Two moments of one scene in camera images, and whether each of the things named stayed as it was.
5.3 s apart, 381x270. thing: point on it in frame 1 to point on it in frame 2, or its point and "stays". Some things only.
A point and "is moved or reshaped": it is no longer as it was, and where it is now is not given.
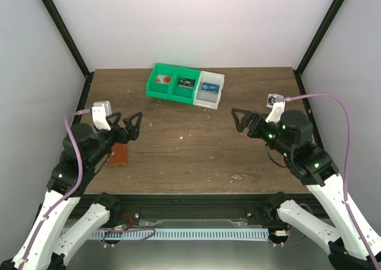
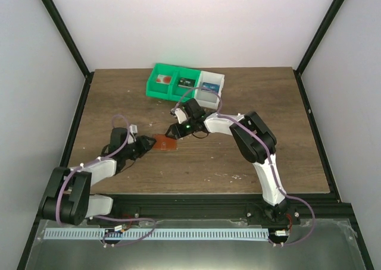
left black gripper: [133, 132] to [144, 146]
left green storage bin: [161, 79] stays
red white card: [164, 79] stays
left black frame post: [65, 34] stays
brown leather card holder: [118, 154] is moved or reshaped
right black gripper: [257, 118] to [175, 128]
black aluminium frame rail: [233, 207] stays
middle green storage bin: [183, 88] stays
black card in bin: [186, 82] stays
